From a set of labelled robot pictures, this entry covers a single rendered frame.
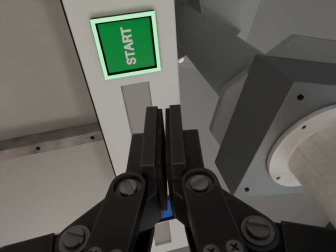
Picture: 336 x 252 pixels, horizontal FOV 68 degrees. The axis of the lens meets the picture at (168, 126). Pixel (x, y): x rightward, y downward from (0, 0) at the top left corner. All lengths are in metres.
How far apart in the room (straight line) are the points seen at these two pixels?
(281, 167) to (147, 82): 0.31
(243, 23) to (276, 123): 1.01
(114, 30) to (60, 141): 0.25
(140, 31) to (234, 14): 1.13
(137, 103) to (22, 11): 0.20
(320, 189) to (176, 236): 0.25
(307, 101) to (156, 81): 0.25
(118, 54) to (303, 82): 0.26
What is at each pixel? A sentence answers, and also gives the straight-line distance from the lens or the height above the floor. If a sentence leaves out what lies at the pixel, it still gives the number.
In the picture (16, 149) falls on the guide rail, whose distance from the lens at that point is 0.47.
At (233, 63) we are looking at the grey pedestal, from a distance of 0.64.
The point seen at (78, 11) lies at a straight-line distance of 0.24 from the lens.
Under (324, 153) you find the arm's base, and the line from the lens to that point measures 0.44.
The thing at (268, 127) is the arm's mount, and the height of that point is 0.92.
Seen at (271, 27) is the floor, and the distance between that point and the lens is 1.49.
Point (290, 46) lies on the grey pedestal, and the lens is 0.50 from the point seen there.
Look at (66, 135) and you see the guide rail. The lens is 0.44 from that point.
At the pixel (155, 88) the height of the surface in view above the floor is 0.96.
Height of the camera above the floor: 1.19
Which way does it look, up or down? 52 degrees down
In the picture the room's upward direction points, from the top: 159 degrees clockwise
